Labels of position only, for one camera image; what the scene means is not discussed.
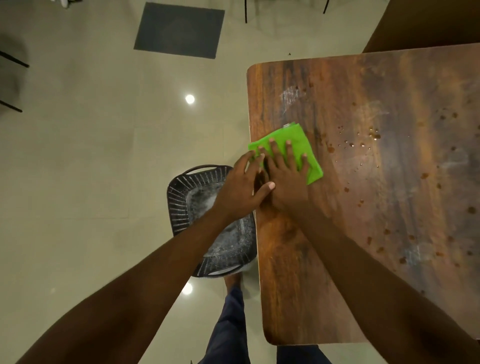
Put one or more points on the person's left forearm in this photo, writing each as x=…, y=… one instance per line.
x=131, y=292

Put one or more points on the green cleaning cloth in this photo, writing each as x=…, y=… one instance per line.
x=296, y=135

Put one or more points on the person's left foot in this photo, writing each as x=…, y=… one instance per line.
x=232, y=283

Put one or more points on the white plastic stool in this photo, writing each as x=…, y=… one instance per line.
x=250, y=267

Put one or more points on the white power plug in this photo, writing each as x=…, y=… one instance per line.
x=64, y=3

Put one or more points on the person's right forearm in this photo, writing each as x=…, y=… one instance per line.
x=375, y=285

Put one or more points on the person's left hand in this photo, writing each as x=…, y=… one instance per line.
x=240, y=191

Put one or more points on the black plastic basket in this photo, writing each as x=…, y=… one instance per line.
x=180, y=202

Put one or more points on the dark grey floor mat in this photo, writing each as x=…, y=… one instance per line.
x=180, y=30

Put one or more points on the brown upholstered chair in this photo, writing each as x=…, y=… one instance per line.
x=423, y=22
x=15, y=59

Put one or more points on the wooden table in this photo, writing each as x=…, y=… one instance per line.
x=405, y=112

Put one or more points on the person's right hand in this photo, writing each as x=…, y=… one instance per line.
x=288, y=187

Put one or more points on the person's blue trousers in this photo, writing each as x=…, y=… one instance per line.
x=228, y=330

